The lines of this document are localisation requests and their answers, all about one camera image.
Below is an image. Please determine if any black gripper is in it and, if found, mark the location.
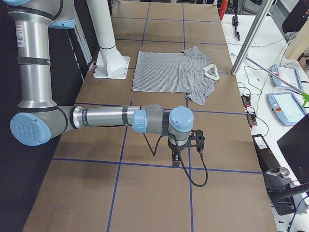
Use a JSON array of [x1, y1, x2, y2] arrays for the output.
[[168, 141, 189, 167]]

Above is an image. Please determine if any striped polo shirt white collar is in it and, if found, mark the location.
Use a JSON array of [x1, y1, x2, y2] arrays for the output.
[[131, 46, 220, 106]]

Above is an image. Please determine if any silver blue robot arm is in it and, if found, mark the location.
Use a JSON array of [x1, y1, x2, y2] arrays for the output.
[[6, 0, 197, 166]]

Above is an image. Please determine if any black box white label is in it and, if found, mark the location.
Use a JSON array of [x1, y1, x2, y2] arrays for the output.
[[252, 134, 280, 172]]

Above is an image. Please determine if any silver round knob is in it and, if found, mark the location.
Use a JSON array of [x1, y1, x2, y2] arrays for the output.
[[278, 167, 290, 178]]

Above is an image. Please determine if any black monitor on stand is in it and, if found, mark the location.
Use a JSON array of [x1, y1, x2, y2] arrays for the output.
[[263, 115, 309, 216]]

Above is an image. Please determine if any lower blue teach pendant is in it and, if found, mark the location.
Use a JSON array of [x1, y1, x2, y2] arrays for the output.
[[267, 92, 307, 126]]

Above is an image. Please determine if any blue teach pendant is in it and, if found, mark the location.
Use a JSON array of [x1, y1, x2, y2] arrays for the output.
[[271, 65, 303, 91], [267, 92, 307, 126]]

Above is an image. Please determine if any upper blue teach pendant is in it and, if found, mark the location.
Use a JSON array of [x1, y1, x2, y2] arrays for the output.
[[271, 65, 303, 91]]

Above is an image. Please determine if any green tipped grabber stick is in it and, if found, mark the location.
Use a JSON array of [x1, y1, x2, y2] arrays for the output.
[[245, 56, 309, 108]]

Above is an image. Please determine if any black clamp tool on table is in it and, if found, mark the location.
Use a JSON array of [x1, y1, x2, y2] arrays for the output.
[[232, 14, 240, 41]]

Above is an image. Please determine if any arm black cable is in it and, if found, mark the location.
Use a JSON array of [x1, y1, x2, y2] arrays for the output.
[[143, 132, 209, 188]]

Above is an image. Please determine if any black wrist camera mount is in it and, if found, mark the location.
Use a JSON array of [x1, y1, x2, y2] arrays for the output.
[[188, 130, 205, 153]]

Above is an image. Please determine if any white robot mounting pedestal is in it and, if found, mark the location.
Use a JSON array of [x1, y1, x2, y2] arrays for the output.
[[87, 0, 130, 80]]

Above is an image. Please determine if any aluminium extrusion frame post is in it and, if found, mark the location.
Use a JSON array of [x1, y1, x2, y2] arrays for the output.
[[231, 0, 273, 75]]

